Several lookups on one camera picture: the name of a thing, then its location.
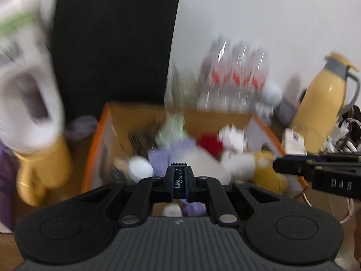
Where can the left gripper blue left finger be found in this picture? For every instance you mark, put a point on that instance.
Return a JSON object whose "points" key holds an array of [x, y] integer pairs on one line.
{"points": [[169, 180]]}

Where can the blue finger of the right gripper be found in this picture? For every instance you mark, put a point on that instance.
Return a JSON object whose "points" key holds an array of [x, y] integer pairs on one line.
{"points": [[299, 169], [332, 158]]}

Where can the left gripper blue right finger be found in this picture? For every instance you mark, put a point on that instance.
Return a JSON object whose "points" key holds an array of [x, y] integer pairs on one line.
{"points": [[188, 183]]}

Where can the purple knit pouch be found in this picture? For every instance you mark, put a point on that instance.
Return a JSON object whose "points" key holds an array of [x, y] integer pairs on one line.
{"points": [[160, 159]]}

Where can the small white cap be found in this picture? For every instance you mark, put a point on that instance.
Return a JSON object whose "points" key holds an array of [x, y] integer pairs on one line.
{"points": [[172, 210]]}

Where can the yellow white plush toy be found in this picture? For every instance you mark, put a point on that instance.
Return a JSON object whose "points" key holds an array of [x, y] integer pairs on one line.
{"points": [[255, 168]]}

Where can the clear plastic bag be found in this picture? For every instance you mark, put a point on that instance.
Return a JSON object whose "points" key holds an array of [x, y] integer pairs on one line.
{"points": [[172, 130]]}

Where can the white tissue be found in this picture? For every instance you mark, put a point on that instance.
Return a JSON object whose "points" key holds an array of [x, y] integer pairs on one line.
{"points": [[232, 139]]}

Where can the frosted cotton swab box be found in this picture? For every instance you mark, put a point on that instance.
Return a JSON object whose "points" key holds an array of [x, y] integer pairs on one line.
{"points": [[202, 164]]}

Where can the white jar lid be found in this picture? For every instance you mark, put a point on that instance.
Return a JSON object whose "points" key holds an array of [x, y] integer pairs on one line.
{"points": [[139, 168]]}

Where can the person's right hand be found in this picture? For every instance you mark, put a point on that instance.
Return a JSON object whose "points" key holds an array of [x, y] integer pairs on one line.
{"points": [[357, 240]]}

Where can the power strip with chargers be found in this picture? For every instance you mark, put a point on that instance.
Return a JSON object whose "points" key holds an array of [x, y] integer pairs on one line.
{"points": [[345, 136]]}

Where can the red cardboard box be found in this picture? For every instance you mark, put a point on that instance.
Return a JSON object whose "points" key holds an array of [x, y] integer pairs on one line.
{"points": [[120, 123]]}

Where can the yellow thermos jug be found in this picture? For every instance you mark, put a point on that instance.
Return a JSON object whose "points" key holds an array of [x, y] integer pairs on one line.
{"points": [[324, 102]]}

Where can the white robot figurine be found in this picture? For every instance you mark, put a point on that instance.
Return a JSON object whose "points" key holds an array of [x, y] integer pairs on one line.
{"points": [[270, 98]]}

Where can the glass cup with spoon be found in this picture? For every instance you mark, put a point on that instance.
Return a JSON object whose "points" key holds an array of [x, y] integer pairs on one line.
{"points": [[182, 89]]}

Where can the water bottle left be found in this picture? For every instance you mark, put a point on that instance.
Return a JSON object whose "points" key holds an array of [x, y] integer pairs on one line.
{"points": [[214, 76]]}

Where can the water bottle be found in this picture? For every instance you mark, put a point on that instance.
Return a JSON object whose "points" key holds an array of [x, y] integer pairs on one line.
{"points": [[214, 76], [238, 90], [258, 67]]}

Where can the water bottle right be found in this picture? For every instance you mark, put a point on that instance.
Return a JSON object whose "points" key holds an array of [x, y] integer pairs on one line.
{"points": [[258, 67]]}

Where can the water bottle middle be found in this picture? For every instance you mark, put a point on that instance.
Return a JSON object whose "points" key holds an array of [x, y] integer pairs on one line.
{"points": [[238, 90]]}

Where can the yellow mug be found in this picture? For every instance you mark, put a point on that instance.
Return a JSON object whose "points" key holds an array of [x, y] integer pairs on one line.
{"points": [[45, 170]]}

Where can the black paper bag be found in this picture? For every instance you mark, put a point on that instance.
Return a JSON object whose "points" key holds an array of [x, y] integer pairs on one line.
{"points": [[111, 50]]}

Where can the white detergent jug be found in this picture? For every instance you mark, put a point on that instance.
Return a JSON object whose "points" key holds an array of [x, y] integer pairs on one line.
{"points": [[32, 113]]}

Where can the purple tissue pack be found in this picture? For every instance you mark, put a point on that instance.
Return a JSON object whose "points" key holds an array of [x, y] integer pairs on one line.
{"points": [[8, 172]]}

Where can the white charger with cable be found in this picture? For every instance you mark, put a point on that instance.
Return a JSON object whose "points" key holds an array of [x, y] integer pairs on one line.
{"points": [[293, 143]]}

